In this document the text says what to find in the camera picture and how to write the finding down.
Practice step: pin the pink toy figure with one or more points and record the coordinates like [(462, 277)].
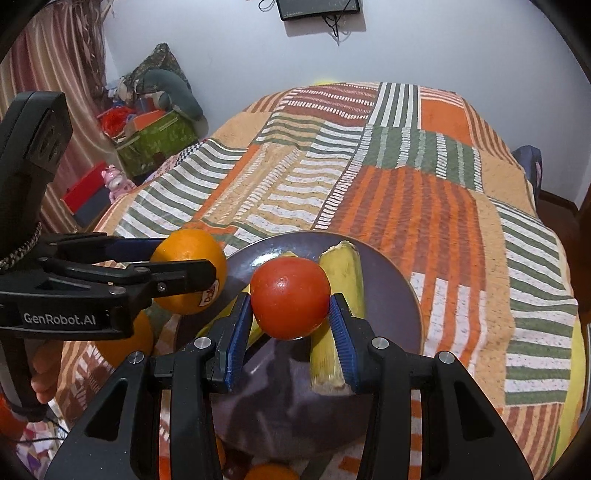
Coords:
[(117, 182)]

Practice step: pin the green cardboard box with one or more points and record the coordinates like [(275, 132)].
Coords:
[(161, 138)]

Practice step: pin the black wall device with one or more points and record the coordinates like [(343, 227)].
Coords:
[(318, 8)]

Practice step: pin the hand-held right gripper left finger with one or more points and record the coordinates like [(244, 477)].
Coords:
[(235, 344)]

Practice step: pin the striped patchwork blanket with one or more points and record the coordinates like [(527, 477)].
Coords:
[(415, 207)]

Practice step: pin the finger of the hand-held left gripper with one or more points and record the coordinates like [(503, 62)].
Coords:
[(184, 277), (134, 249)]

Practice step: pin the striped curtain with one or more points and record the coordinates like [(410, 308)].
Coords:
[(55, 55)]

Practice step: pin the purple plate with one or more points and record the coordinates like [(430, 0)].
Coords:
[(392, 300)]

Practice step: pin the orange with sticker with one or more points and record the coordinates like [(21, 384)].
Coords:
[(187, 244)]

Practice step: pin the person's left hand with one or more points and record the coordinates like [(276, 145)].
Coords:
[(44, 371)]

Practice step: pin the camouflage cushion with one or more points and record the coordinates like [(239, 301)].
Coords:
[(159, 62)]

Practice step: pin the red flat box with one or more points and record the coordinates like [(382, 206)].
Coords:
[(85, 187)]

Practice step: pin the red plastic bag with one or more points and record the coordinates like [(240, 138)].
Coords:
[(113, 121)]

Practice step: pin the yellow bed sheet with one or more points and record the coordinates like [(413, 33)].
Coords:
[(575, 369)]

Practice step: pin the blue fabric bag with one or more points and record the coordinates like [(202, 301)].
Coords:
[(531, 166)]

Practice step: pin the red tomato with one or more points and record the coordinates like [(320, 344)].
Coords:
[(291, 297)]

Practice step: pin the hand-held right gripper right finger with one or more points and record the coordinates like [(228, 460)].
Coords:
[(344, 346)]

